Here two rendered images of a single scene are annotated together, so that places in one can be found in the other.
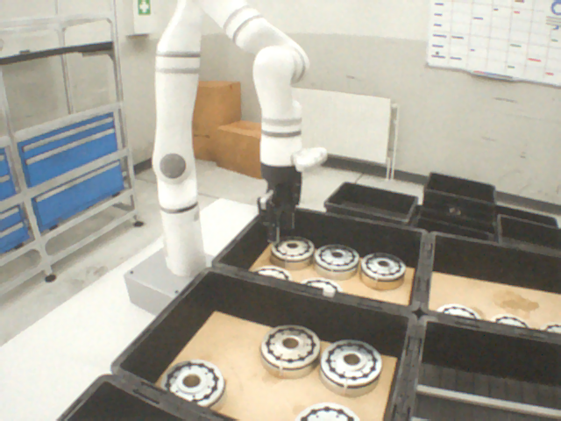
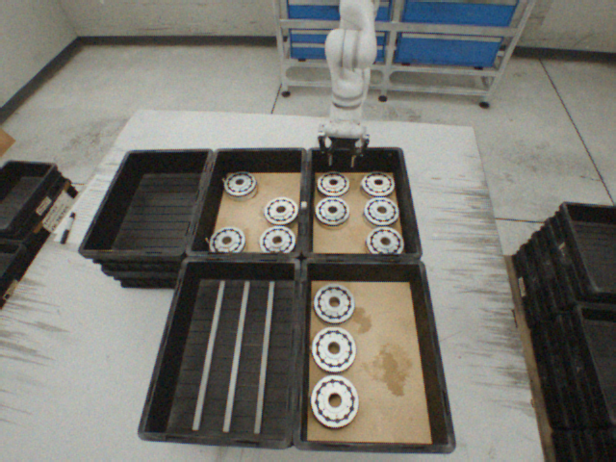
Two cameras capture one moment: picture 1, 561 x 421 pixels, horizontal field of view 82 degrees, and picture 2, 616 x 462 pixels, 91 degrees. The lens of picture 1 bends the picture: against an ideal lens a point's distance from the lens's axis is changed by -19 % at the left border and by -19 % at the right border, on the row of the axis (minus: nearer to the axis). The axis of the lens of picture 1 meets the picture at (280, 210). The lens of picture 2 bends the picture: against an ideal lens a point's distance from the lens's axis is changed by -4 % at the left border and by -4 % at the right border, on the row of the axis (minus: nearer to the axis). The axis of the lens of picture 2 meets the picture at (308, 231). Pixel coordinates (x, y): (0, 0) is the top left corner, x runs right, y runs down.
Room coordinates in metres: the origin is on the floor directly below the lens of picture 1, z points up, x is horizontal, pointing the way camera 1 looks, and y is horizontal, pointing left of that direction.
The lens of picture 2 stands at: (0.37, -0.61, 1.62)
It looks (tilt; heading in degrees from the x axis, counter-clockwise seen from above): 56 degrees down; 73
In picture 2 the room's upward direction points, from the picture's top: 4 degrees counter-clockwise
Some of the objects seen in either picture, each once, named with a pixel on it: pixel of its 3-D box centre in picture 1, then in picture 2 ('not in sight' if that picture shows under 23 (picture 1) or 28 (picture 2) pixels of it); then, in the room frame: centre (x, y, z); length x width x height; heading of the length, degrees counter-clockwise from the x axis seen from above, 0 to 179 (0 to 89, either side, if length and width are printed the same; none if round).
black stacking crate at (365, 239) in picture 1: (328, 271); (356, 209); (0.68, -0.10, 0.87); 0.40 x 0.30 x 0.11; 68
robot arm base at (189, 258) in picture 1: (183, 237); not in sight; (0.79, 0.23, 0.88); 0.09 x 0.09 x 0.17; 65
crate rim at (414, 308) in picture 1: (330, 252); (357, 197); (0.68, -0.10, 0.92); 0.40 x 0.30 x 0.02; 68
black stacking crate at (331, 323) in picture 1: (273, 373); (256, 209); (0.40, 0.01, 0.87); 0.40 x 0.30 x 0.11; 68
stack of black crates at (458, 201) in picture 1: (453, 224); not in sight; (1.79, -0.98, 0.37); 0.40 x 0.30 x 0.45; 62
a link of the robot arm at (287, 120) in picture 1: (279, 89); (345, 67); (0.66, 0.00, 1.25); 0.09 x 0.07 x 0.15; 149
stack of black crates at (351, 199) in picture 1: (368, 240); (577, 272); (1.62, -0.43, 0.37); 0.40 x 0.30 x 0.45; 62
